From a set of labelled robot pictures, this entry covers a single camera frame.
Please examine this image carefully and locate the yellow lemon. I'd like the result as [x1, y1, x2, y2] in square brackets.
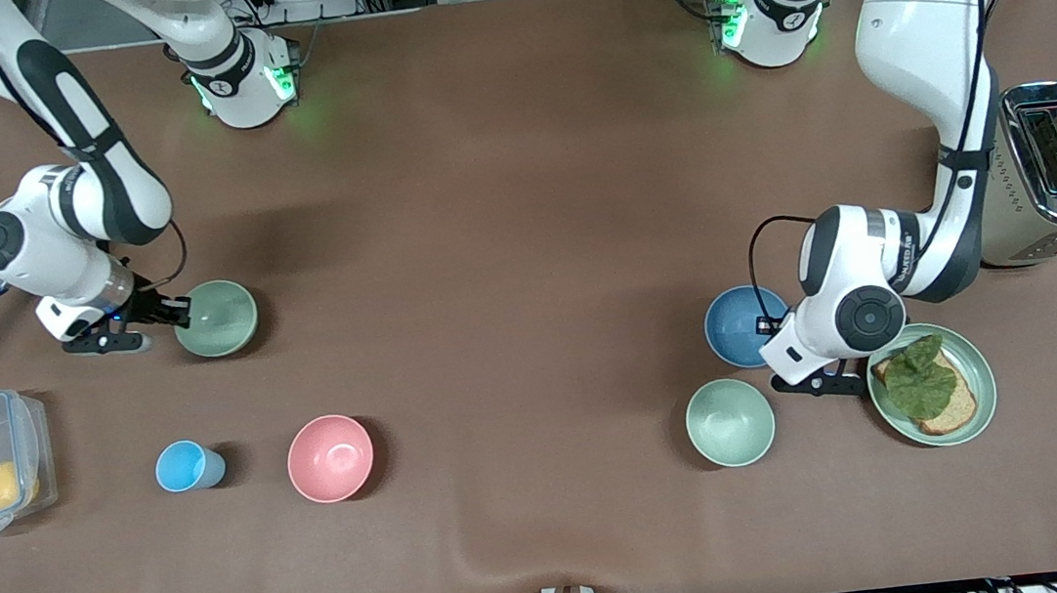
[0, 457, 44, 510]

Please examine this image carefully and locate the pale green bowl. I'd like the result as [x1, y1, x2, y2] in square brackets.
[170, 275, 263, 362]
[681, 373, 781, 473]

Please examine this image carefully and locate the blue bowl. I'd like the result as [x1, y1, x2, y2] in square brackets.
[699, 280, 798, 375]

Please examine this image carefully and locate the cream and chrome toaster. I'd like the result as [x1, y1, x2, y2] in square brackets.
[961, 80, 1057, 272]

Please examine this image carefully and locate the green lettuce leaf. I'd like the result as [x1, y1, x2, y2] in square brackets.
[879, 331, 963, 426]

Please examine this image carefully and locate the seeded bread slice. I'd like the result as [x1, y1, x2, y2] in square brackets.
[869, 343, 982, 444]

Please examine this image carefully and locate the brown table cover mat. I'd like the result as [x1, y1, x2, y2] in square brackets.
[0, 0, 1057, 593]

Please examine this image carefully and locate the light blue cup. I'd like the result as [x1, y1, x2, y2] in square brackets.
[152, 436, 230, 495]

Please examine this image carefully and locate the pale green plate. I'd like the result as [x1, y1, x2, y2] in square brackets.
[861, 316, 1003, 454]

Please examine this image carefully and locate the pink bowl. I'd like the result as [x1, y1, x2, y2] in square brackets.
[282, 410, 380, 508]

